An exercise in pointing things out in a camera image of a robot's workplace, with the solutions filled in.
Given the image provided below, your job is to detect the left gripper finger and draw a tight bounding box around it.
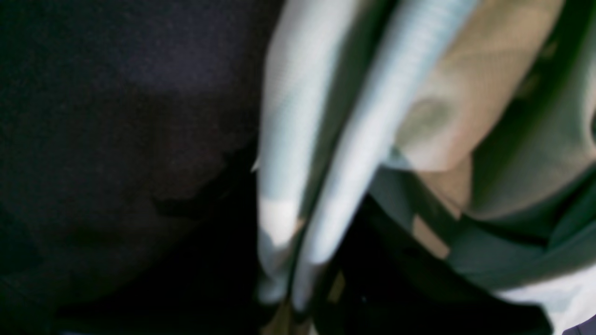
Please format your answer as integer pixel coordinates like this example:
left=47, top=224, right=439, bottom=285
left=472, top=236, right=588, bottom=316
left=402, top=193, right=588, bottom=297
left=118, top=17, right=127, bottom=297
left=314, top=197, right=553, bottom=335

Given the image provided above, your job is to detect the light green T-shirt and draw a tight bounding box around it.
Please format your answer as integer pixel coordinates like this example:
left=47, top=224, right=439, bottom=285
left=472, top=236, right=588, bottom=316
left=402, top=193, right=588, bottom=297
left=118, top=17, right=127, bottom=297
left=256, top=0, right=595, bottom=335

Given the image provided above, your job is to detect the black table cloth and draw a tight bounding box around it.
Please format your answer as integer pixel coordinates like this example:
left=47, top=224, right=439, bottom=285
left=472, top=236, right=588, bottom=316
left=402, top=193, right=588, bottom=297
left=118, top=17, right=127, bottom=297
left=0, top=0, right=283, bottom=335

